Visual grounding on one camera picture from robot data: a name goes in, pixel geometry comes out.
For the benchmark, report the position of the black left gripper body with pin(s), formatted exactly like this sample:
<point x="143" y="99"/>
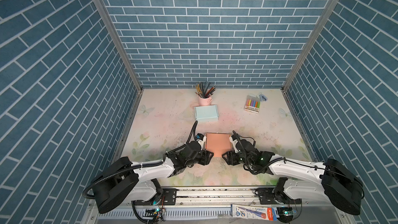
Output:
<point x="189" y="163"/>

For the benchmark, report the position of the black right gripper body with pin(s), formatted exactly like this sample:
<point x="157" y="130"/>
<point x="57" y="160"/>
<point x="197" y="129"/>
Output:
<point x="247" y="162"/>

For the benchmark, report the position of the pink paper box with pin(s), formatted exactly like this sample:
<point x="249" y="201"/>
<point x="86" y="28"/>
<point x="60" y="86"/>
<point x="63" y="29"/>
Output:
<point x="218" y="143"/>

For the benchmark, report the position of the light blue paper box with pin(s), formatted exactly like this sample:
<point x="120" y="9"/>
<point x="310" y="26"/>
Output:
<point x="206" y="113"/>

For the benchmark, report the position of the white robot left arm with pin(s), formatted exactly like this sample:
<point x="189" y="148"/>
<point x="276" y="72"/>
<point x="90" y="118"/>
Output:
<point x="138" y="181"/>

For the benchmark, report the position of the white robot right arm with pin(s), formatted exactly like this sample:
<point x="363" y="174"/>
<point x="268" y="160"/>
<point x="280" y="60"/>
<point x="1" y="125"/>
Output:
<point x="328" y="181"/>

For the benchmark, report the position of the white toothpaste style box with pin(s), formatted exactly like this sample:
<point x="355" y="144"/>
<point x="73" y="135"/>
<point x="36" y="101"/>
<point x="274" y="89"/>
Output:
<point x="252" y="212"/>

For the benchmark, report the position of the pack of coloured markers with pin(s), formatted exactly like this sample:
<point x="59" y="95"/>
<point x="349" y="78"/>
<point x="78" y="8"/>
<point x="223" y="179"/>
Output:
<point x="252" y="104"/>

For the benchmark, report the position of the pink metal pencil bucket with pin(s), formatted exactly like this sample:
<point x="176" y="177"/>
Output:
<point x="205" y="101"/>

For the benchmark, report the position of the bundle of coloured pencils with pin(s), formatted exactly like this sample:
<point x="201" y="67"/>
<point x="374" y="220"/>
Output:
<point x="204" y="90"/>

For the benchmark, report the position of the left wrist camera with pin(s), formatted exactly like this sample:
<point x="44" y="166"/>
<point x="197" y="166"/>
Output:
<point x="201" y="139"/>

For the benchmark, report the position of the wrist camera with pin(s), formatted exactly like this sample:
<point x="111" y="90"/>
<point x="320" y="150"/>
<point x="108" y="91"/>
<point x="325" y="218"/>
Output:
<point x="234" y="140"/>
<point x="201" y="139"/>

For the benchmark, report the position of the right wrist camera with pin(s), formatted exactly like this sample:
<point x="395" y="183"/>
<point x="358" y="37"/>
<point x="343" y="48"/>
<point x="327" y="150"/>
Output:
<point x="234" y="140"/>

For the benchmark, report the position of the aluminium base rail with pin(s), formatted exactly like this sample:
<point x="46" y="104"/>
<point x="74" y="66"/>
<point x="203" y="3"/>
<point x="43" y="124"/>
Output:
<point x="219" y="196"/>

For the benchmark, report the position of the right aluminium corner post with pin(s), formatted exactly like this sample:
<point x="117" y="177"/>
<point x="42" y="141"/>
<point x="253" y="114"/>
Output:
<point x="329" y="7"/>

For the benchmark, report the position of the aluminium corner post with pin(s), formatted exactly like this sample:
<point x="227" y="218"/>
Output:
<point x="329" y="7"/>
<point x="101" y="8"/>

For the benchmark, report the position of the left aluminium corner post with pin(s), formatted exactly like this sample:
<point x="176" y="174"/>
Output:
<point x="101" y="8"/>

